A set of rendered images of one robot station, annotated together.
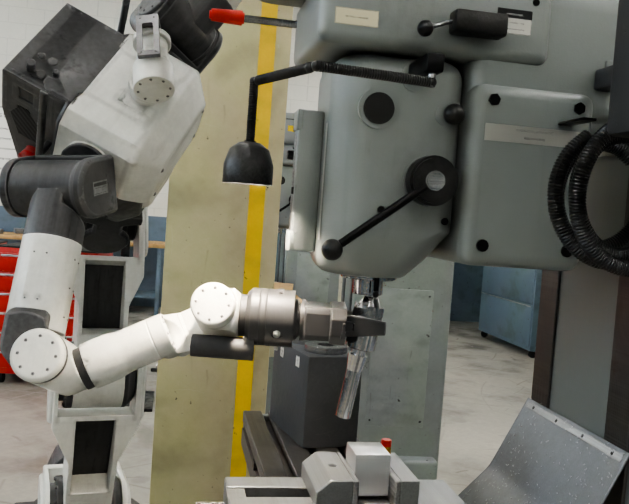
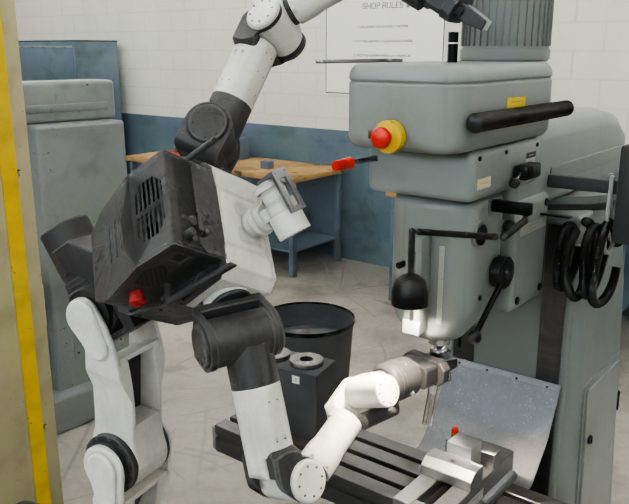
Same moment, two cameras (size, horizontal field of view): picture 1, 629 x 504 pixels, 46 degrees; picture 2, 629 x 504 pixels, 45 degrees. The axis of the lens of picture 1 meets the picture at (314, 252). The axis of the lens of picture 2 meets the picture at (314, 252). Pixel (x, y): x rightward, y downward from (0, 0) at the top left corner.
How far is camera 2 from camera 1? 1.29 m
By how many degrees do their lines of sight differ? 43
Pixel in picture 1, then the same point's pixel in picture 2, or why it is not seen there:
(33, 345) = (306, 475)
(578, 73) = (543, 179)
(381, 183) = (479, 281)
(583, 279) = not seen: hidden behind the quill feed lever
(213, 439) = (11, 437)
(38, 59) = (184, 222)
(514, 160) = (527, 244)
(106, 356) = (336, 457)
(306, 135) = (425, 255)
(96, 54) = (209, 199)
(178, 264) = not seen: outside the picture
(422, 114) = (493, 229)
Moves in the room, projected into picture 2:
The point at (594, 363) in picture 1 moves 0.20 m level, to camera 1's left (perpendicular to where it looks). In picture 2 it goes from (520, 335) to (473, 355)
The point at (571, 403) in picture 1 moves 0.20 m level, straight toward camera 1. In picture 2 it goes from (497, 358) to (545, 388)
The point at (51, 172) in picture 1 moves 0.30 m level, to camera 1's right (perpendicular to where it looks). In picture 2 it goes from (254, 330) to (372, 295)
